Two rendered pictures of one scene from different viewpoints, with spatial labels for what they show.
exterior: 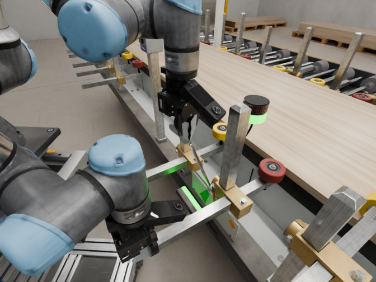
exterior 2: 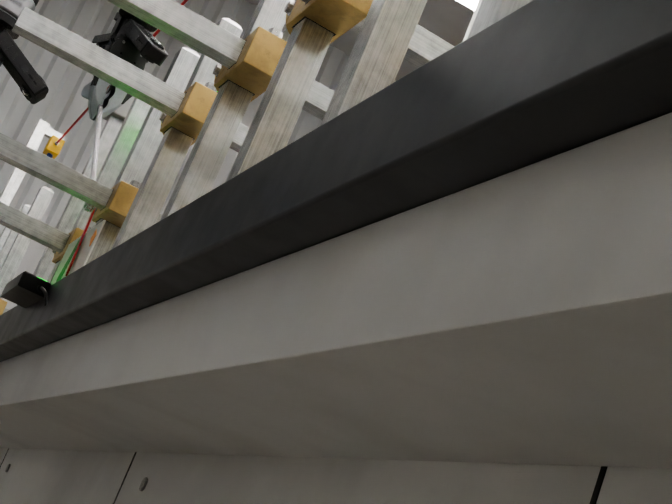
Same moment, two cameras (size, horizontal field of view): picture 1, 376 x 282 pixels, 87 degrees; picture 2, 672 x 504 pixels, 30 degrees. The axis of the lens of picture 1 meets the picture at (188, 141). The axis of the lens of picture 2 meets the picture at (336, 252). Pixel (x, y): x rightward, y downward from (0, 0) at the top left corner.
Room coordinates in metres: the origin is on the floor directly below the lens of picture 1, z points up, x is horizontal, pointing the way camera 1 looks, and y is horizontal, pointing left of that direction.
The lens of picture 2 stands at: (-1.40, -0.87, 0.34)
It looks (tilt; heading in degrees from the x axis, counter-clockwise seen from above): 17 degrees up; 12
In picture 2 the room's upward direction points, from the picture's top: 22 degrees clockwise
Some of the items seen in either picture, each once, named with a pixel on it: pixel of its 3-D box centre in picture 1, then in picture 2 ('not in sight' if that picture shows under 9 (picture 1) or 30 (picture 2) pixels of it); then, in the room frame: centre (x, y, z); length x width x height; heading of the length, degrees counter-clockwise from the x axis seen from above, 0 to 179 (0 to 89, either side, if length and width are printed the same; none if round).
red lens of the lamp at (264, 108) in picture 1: (255, 104); not in sight; (0.42, -0.16, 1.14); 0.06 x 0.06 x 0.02
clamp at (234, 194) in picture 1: (230, 194); (120, 209); (0.38, -0.13, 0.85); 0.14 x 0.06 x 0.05; 31
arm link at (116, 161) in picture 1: (120, 173); not in sight; (0.22, 0.11, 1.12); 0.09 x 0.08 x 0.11; 145
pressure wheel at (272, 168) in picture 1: (268, 177); not in sight; (0.44, -0.27, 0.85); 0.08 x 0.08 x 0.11
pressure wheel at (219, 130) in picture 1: (221, 138); not in sight; (0.66, -0.14, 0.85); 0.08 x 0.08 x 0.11
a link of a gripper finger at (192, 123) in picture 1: (184, 125); (106, 101); (0.47, 0.01, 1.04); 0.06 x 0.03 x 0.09; 51
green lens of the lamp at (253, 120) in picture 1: (253, 113); not in sight; (0.42, -0.16, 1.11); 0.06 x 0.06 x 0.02
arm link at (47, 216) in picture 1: (52, 212); not in sight; (0.15, 0.18, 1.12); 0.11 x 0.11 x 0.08; 55
